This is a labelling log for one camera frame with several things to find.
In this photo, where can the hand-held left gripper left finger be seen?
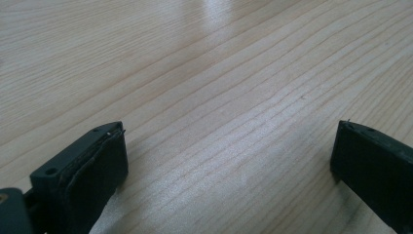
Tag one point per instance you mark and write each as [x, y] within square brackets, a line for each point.
[85, 175]

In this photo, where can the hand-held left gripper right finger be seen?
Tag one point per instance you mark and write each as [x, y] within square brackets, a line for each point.
[373, 165]

